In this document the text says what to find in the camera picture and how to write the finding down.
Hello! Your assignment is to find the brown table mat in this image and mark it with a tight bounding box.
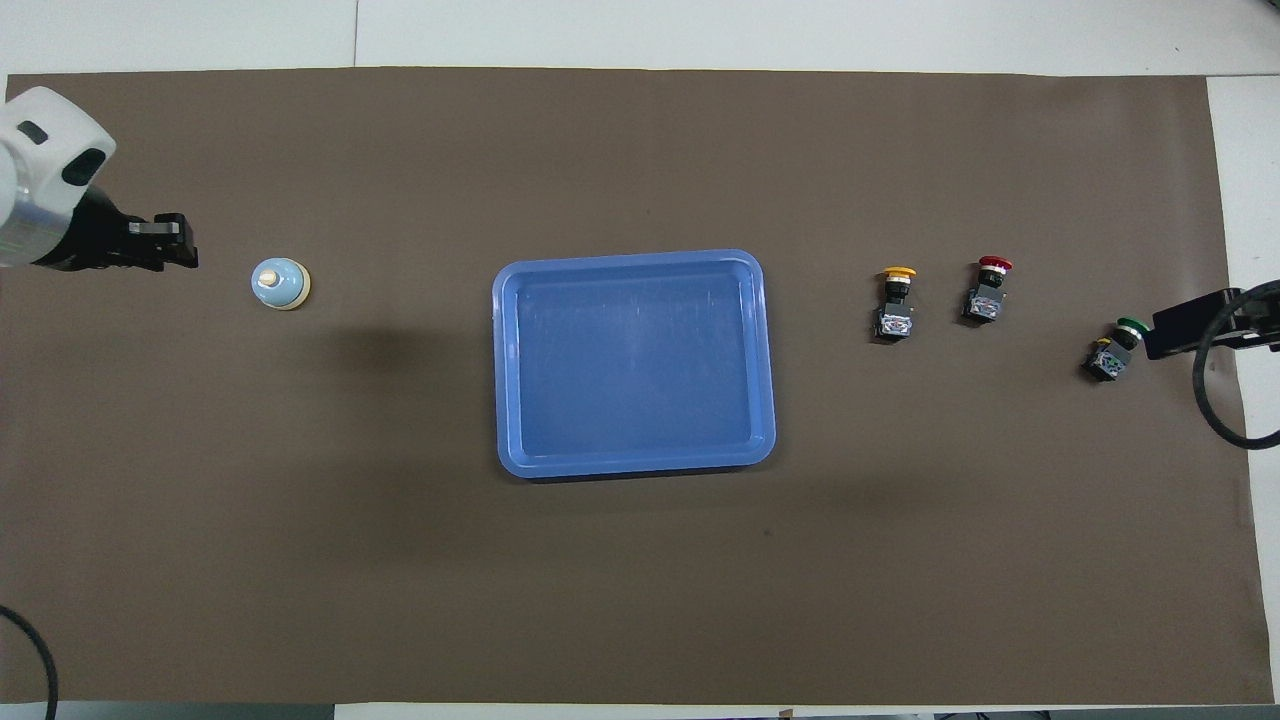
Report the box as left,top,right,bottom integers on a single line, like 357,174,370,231
0,67,1274,706

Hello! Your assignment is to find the green push button switch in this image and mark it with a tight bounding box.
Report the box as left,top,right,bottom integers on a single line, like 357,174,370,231
1080,316,1150,384

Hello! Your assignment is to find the red push button switch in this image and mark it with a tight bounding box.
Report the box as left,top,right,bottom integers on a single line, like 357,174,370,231
961,255,1014,326

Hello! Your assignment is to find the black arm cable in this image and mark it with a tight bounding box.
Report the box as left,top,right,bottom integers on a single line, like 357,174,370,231
1193,283,1280,451
0,605,59,720

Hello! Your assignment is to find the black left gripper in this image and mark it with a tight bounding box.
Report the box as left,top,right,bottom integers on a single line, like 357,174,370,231
38,188,199,273

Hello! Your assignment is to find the light blue desk bell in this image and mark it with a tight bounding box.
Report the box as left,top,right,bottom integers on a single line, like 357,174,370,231
250,257,312,312

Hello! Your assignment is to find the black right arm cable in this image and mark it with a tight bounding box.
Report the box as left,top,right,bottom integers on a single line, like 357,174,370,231
1193,283,1280,451

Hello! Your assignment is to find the blue plastic tray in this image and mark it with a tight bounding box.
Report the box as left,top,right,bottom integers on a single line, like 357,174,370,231
491,249,778,480

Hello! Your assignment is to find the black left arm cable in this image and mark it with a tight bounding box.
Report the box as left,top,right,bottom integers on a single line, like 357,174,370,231
0,605,59,720

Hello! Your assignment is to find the yellow push button switch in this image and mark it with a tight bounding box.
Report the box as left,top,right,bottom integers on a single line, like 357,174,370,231
873,266,919,344

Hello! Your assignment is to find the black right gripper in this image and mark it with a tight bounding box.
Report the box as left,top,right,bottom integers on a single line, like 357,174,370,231
1144,288,1280,362

